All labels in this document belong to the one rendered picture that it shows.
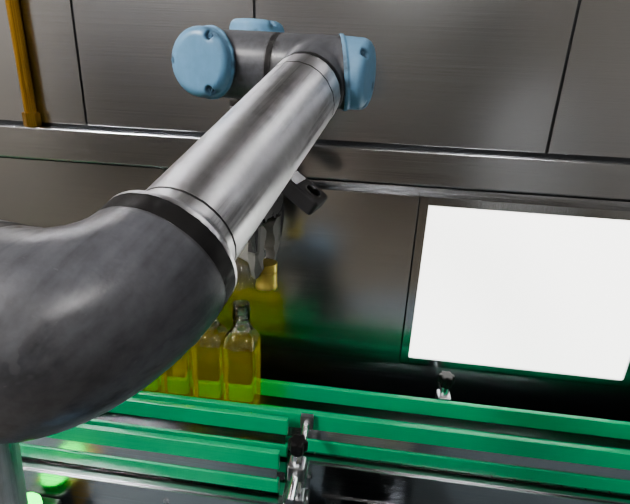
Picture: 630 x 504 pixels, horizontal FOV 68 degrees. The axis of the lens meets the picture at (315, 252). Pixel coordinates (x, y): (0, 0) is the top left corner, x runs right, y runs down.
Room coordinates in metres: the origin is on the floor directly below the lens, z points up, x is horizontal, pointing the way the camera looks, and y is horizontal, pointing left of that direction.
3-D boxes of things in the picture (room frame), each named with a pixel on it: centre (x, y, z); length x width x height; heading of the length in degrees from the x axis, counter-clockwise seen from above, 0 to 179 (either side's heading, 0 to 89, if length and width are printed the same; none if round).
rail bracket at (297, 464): (0.56, 0.01, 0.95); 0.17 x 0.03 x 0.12; 173
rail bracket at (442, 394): (0.73, -0.25, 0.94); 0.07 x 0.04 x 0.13; 173
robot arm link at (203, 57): (0.59, 0.11, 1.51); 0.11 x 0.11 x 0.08; 72
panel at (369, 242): (0.80, -0.16, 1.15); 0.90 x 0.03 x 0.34; 83
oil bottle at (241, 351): (0.70, 0.12, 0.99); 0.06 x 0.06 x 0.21; 83
